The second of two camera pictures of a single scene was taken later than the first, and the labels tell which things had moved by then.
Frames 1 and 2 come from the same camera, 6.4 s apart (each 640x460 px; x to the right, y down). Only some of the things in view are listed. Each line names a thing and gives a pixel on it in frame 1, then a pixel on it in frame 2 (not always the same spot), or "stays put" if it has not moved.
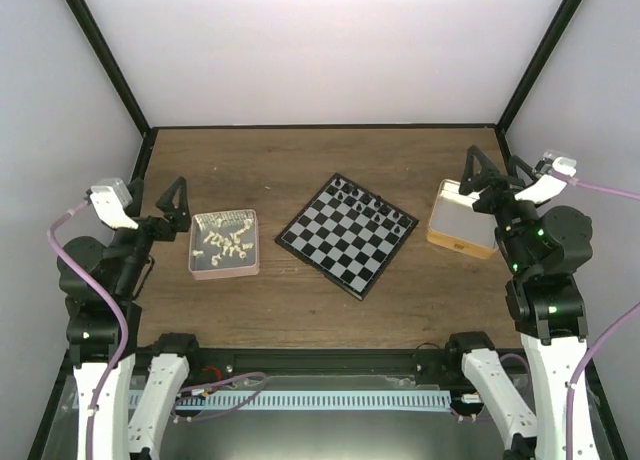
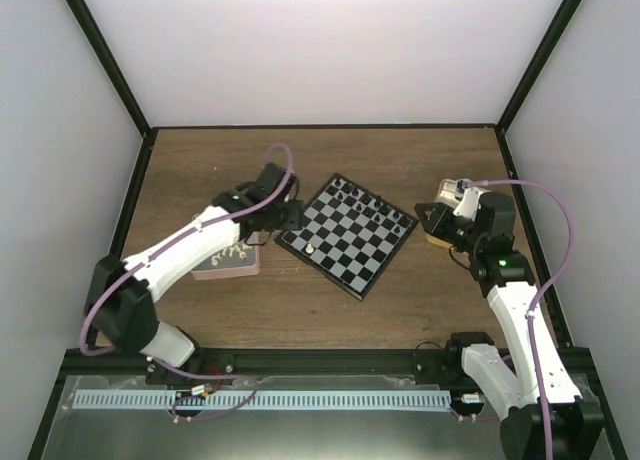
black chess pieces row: [370, 206] stays put
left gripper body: [165, 231] to [285, 222]
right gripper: [490, 175] to [437, 223]
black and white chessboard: [347, 233] stays put
